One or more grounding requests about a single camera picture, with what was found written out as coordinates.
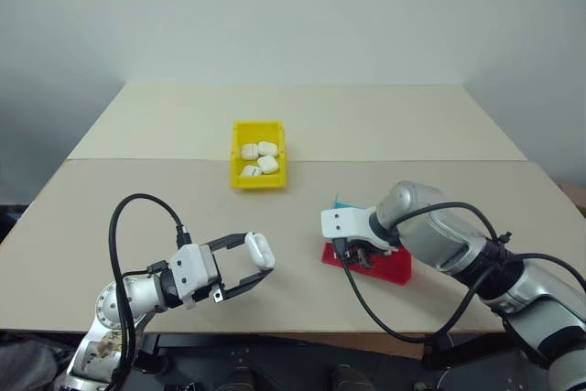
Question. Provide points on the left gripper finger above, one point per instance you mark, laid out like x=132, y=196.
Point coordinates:
x=226, y=242
x=245, y=284

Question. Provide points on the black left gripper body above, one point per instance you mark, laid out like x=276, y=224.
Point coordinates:
x=209, y=265

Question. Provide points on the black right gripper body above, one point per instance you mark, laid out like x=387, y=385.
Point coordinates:
x=368, y=244

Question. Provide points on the white earbud case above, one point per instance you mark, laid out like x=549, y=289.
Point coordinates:
x=268, y=148
x=260, y=251
x=250, y=171
x=268, y=164
x=249, y=150

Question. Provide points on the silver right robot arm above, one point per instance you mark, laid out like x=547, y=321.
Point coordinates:
x=439, y=231

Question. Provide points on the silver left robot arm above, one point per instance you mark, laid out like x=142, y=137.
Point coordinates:
x=107, y=304

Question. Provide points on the yellow plastic bin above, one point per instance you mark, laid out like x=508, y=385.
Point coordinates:
x=256, y=182

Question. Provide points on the closed white earbud case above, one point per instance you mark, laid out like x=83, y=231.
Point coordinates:
x=249, y=150
x=268, y=148
x=250, y=171
x=268, y=164

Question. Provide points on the red plastic tray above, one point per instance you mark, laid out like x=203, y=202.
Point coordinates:
x=389, y=267

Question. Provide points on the teal plastic piece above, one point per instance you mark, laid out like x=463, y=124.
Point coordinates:
x=342, y=203

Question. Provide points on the dark rounded shape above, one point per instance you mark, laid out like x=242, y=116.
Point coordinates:
x=240, y=378
x=351, y=378

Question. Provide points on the grey cloth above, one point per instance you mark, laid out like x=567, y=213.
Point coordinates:
x=25, y=361

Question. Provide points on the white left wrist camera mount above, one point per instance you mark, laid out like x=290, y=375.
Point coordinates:
x=190, y=267

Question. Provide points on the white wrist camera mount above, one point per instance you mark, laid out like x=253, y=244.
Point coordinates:
x=190, y=267
x=341, y=224

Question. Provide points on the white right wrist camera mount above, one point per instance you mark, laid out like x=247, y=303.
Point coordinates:
x=341, y=224

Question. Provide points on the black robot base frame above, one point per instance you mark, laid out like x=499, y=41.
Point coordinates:
x=293, y=359

